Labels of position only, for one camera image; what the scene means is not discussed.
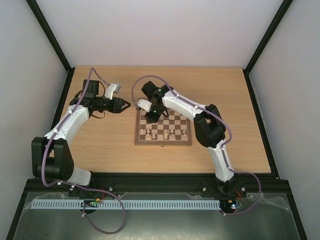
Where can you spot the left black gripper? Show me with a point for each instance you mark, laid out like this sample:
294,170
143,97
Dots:
117,107

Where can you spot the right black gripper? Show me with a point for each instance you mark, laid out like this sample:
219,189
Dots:
152,116

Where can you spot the white chess piece four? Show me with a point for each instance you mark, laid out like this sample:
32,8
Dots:
185,137

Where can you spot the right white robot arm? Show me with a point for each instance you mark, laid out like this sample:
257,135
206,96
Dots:
208,126

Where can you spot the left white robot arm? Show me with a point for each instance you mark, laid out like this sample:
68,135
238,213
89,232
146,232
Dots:
52,161

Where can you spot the wooden chess board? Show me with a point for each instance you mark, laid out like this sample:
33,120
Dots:
171,119

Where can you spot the metal front tray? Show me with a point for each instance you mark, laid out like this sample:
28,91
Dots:
268,217

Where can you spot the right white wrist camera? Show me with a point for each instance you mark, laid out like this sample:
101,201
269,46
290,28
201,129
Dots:
143,104

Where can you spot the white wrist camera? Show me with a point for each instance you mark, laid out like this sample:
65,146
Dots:
143,104
113,88

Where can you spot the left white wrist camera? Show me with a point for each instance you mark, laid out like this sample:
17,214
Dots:
113,88

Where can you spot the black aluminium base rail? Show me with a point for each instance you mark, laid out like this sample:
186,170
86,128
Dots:
203,184

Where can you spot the grey slotted cable duct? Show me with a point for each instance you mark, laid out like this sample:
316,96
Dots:
70,204

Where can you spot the left black frame post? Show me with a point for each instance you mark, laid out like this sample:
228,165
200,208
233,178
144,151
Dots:
41,19

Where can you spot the black frame post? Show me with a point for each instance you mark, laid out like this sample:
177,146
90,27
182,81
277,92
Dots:
41,19
279,15

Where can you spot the right black frame post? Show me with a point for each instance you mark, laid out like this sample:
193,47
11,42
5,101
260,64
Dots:
279,15

